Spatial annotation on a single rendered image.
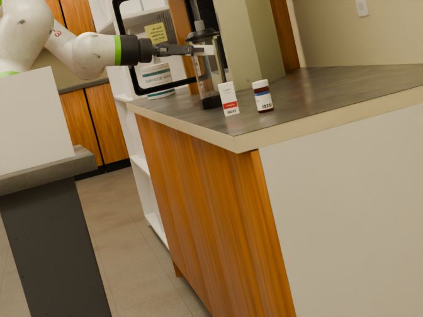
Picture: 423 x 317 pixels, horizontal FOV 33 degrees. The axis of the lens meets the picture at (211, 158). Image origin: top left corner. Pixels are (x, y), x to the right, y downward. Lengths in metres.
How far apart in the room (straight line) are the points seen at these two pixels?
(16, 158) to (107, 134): 5.72
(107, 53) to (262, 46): 0.75
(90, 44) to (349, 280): 1.01
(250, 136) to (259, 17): 1.21
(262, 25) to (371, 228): 1.23
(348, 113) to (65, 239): 0.80
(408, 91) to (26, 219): 0.99
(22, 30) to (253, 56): 0.99
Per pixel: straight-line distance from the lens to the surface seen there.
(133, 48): 2.13
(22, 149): 1.85
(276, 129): 1.54
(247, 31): 2.60
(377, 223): 1.67
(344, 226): 1.63
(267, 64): 2.67
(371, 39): 2.48
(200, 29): 2.20
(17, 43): 1.94
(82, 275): 1.91
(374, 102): 1.63
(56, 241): 1.88
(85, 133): 7.54
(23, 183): 1.79
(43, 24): 1.92
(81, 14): 7.75
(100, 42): 2.12
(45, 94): 1.84
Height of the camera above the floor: 1.16
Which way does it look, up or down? 10 degrees down
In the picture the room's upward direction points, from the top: 13 degrees counter-clockwise
